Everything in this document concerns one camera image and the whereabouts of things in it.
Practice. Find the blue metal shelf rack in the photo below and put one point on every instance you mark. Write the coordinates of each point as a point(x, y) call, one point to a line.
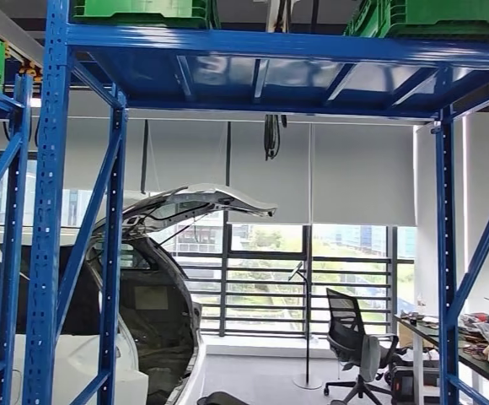
point(46, 223)
point(11, 279)

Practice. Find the pale grey roller blind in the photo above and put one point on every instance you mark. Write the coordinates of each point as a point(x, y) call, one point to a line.
point(248, 184)
point(134, 156)
point(362, 179)
point(186, 156)

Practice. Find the white car tailgate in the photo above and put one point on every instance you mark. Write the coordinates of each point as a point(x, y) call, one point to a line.
point(215, 195)

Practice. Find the black window railing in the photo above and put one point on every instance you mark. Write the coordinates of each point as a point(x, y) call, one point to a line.
point(265, 258)

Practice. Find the black floor stand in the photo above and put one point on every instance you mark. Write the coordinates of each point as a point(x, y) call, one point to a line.
point(308, 335)

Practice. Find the black mesh office chair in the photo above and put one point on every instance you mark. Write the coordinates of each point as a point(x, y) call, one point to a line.
point(341, 324)

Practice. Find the white car body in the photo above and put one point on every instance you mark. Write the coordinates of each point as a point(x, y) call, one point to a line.
point(134, 391)

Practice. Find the black equipment case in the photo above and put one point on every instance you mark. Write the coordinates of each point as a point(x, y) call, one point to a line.
point(409, 386)

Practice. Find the dark-topped desk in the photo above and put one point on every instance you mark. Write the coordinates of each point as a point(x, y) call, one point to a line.
point(480, 363)

